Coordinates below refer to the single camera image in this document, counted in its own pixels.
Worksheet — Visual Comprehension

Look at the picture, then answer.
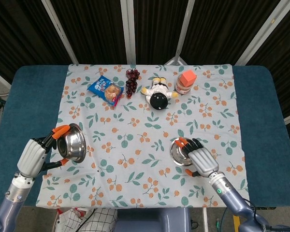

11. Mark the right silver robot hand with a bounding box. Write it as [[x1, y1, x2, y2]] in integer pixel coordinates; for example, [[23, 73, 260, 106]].
[[175, 137, 220, 178]]

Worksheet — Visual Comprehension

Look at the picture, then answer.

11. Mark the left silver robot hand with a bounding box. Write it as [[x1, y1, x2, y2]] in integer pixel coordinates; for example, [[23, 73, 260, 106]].
[[16, 124, 71, 178]]

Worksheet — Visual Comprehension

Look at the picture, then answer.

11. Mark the steel bowl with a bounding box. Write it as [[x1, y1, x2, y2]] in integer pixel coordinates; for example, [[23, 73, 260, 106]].
[[169, 138, 196, 167], [57, 123, 87, 164]]

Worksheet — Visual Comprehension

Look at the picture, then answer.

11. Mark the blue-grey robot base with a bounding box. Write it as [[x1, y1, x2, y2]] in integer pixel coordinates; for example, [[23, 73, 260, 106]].
[[115, 207, 191, 232]]

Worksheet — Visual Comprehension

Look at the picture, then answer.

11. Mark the floral tablecloth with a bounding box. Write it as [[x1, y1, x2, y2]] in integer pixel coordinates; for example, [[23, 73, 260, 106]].
[[35, 63, 251, 209]]

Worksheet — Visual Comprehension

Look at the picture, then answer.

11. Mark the teal table cover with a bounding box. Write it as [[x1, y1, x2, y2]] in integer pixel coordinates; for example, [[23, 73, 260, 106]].
[[0, 64, 290, 207]]

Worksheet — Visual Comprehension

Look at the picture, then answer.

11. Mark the black-haired plush doll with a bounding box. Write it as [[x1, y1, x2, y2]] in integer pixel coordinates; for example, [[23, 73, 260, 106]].
[[141, 76, 179, 111]]

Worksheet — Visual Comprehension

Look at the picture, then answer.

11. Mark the orange cube block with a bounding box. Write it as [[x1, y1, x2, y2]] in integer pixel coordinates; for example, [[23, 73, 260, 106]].
[[178, 69, 197, 85]]

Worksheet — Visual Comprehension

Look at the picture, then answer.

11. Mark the white checkered bag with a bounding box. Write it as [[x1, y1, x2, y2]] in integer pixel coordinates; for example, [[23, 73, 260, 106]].
[[53, 207, 118, 232]]

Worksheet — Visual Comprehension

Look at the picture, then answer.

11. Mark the blue snack bag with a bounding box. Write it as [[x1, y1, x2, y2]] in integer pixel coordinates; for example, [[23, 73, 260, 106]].
[[87, 75, 125, 107]]

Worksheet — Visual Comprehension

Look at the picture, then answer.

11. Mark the grey stand foot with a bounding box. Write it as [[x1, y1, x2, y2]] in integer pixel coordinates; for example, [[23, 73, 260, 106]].
[[164, 55, 188, 66]]

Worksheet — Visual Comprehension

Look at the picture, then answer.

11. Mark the dark red grape bunch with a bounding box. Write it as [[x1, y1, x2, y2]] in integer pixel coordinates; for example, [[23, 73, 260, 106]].
[[125, 68, 140, 99]]

